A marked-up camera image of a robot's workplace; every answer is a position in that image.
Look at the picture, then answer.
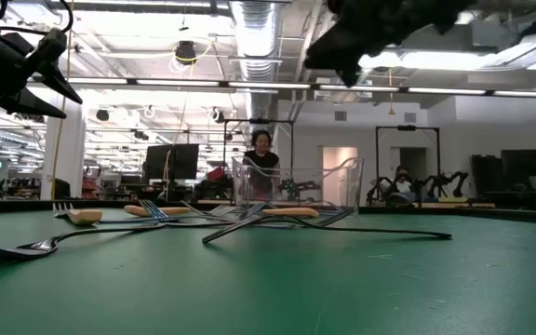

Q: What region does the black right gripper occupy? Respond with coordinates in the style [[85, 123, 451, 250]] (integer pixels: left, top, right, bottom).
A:
[[303, 0, 477, 88]]

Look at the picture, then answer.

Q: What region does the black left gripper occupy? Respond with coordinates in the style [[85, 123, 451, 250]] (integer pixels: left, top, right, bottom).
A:
[[0, 28, 84, 128]]

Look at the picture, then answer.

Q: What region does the yellow hanging cable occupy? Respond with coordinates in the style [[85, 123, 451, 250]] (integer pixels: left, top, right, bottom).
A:
[[50, 0, 75, 201]]

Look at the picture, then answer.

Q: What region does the silver ventilation duct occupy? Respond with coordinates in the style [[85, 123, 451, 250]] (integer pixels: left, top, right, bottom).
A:
[[228, 0, 282, 123]]

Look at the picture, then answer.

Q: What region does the white LED light strip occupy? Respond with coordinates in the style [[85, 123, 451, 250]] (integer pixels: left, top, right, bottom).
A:
[[30, 75, 536, 100]]

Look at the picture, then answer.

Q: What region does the black monitor on stand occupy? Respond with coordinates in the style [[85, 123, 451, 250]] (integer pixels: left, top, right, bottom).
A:
[[469, 148, 536, 204]]

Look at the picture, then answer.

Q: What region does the person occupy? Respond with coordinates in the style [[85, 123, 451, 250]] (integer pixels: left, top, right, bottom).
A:
[[390, 164, 414, 194], [241, 129, 281, 201]]

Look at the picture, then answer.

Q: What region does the cream handled silver fork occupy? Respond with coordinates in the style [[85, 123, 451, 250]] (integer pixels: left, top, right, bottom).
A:
[[261, 207, 321, 220], [52, 201, 104, 226], [123, 204, 193, 218]]

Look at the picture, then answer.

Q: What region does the green table mat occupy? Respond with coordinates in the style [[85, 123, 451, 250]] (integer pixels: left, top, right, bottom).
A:
[[0, 207, 536, 335]]

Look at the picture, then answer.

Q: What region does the black computer monitor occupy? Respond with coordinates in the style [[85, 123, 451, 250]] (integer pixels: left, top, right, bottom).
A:
[[143, 142, 201, 201]]

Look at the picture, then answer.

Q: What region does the black overhead camera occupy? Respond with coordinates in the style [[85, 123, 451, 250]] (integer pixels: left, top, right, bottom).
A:
[[173, 40, 198, 66]]

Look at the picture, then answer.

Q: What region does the clear plastic bin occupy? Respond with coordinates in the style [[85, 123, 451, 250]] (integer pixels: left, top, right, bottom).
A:
[[231, 155, 365, 218]]

